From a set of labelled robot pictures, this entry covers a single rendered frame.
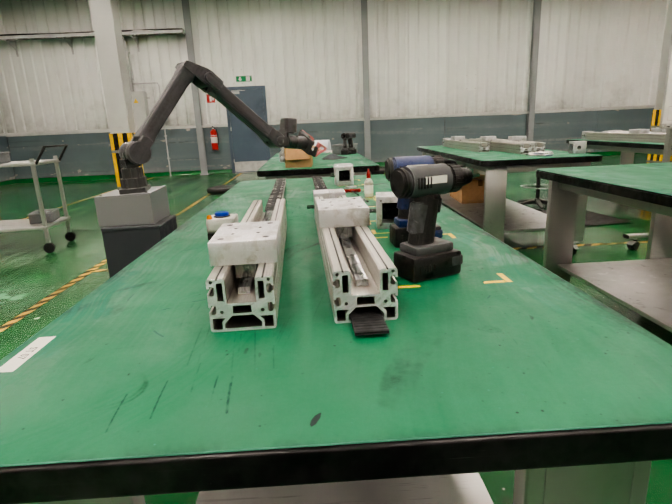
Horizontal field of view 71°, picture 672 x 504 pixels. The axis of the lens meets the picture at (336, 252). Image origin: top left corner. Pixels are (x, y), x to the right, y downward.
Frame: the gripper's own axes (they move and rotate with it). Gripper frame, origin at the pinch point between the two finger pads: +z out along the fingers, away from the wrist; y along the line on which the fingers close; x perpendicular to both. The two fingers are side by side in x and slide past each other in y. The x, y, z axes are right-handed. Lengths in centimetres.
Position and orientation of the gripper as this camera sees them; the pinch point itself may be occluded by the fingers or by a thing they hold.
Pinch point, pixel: (318, 144)
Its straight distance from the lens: 224.6
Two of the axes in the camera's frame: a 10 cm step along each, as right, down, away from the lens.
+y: -6.2, -5.7, 5.3
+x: -3.5, 8.1, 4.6
